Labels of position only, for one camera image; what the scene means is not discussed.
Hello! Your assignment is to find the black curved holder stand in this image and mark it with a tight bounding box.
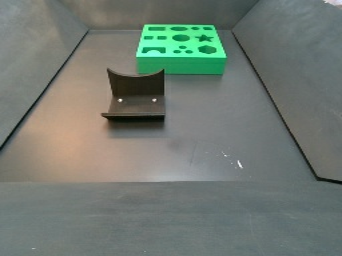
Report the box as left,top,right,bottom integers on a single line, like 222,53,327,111
102,69,166,120

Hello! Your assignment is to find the green shape sorter block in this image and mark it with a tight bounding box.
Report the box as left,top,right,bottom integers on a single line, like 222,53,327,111
136,24,227,75

